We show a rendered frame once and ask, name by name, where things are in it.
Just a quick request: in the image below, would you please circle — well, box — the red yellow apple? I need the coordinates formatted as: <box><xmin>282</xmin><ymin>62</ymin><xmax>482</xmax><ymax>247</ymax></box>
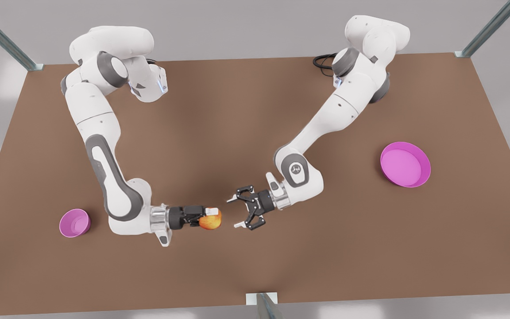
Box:
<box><xmin>199</xmin><ymin>209</ymin><xmax>223</xmax><ymax>231</ymax></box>

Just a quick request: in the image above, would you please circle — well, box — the small purple bowl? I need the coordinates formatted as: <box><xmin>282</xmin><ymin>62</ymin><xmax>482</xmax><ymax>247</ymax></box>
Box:
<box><xmin>59</xmin><ymin>208</ymin><xmax>91</xmax><ymax>238</ymax></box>

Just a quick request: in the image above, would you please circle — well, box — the purple plate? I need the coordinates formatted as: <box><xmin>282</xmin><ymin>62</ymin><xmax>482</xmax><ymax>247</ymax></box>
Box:
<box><xmin>380</xmin><ymin>141</ymin><xmax>432</xmax><ymax>188</ymax></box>

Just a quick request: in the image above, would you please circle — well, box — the silver frame post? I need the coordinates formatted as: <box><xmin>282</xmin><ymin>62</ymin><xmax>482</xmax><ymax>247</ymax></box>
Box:
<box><xmin>0</xmin><ymin>4</ymin><xmax>44</xmax><ymax>72</ymax></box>
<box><xmin>454</xmin><ymin>0</ymin><xmax>510</xmax><ymax>58</ymax></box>
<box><xmin>246</xmin><ymin>292</ymin><xmax>283</xmax><ymax>319</ymax></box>

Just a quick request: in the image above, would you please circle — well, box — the black cable loop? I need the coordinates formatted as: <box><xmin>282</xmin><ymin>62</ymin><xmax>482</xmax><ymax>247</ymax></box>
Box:
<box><xmin>313</xmin><ymin>53</ymin><xmax>338</xmax><ymax>71</ymax></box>

